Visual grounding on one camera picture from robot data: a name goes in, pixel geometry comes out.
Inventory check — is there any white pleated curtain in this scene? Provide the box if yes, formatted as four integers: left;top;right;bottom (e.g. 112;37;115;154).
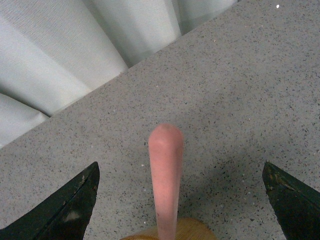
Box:
0;0;234;146

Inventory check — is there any pink chopstick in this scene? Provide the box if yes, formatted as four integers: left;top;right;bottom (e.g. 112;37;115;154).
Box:
148;123;184;240

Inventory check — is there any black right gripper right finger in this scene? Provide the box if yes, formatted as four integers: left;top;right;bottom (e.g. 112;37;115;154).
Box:
262;162;320;240

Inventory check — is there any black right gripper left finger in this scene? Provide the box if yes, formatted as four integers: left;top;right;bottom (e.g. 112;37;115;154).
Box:
0;162;100;240

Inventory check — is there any bamboo chopstick holder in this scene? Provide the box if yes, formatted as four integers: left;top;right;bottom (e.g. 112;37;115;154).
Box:
122;217;218;240

